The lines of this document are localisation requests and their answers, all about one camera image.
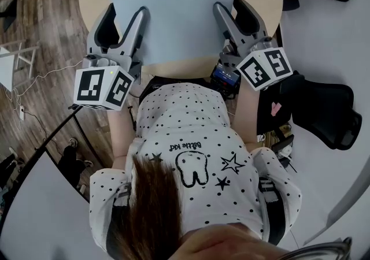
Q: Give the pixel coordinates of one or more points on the pink sticker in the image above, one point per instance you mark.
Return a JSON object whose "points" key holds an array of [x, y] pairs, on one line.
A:
{"points": [[276, 108]]}

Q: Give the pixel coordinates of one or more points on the white polka dot shirt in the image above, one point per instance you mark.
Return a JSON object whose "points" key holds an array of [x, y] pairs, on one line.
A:
{"points": [[188, 126]]}

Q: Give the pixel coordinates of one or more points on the person's right forearm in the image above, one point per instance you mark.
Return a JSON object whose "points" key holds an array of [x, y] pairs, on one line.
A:
{"points": [[245, 114]]}

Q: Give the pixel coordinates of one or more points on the light blue board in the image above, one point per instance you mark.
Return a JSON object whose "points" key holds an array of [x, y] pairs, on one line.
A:
{"points": [[173, 7]]}

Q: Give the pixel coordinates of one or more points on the eyeglasses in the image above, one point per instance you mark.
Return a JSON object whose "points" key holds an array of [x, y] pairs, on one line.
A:
{"points": [[345, 245]]}

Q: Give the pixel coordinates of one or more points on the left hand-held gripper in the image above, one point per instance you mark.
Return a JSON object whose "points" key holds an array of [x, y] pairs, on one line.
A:
{"points": [[92, 85]]}

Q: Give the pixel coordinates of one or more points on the person's head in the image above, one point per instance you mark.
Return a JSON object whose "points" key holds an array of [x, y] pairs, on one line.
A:
{"points": [[228, 244]]}

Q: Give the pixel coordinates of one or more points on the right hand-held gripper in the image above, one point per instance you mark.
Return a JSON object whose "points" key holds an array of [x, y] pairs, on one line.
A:
{"points": [[260, 68]]}

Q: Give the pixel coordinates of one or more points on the black-framed white board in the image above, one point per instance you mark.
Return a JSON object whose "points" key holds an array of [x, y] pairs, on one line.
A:
{"points": [[34, 209]]}

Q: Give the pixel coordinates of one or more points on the black phone with blue screen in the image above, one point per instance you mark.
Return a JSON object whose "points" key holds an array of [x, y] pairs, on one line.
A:
{"points": [[225, 75]]}

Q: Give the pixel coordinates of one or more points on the black router with antennas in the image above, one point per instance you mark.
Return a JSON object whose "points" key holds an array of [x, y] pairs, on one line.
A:
{"points": [[284, 163]]}

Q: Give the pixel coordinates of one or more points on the white stool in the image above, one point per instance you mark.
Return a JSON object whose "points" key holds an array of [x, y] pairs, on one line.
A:
{"points": [[14, 59]]}

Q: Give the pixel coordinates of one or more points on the person's left forearm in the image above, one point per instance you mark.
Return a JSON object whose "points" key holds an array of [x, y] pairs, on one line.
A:
{"points": [[122, 137]]}

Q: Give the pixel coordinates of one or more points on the black trousers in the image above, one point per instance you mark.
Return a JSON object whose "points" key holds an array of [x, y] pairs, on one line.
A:
{"points": [[162, 81]]}

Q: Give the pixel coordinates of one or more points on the cardboard box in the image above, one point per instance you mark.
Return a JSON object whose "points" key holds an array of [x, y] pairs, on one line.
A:
{"points": [[270, 137]]}

